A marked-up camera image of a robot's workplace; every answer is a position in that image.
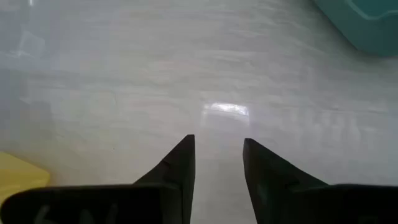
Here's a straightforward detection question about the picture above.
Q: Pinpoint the teal plastic basket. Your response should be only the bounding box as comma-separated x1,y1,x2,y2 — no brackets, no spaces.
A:
312,0,398,58

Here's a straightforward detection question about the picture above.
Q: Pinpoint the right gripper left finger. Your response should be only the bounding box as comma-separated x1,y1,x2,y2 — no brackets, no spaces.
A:
132,134,196,224

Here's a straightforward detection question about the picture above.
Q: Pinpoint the yellow plastic basket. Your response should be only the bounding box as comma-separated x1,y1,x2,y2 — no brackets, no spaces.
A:
0,151,51,205

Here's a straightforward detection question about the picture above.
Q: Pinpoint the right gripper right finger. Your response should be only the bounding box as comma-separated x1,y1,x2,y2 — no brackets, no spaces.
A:
243,138,328,224

